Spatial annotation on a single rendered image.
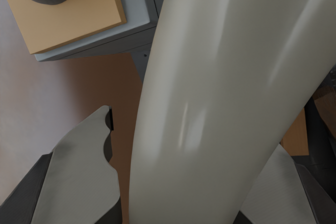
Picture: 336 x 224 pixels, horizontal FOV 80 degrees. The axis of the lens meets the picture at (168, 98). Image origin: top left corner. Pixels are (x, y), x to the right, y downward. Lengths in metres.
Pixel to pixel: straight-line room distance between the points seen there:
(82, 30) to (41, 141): 1.92
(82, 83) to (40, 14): 1.20
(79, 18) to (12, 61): 1.81
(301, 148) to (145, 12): 1.13
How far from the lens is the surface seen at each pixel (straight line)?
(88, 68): 1.73
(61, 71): 1.92
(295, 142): 1.34
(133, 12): 0.53
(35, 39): 0.67
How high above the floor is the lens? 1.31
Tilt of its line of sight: 66 degrees down
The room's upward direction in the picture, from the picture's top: 129 degrees counter-clockwise
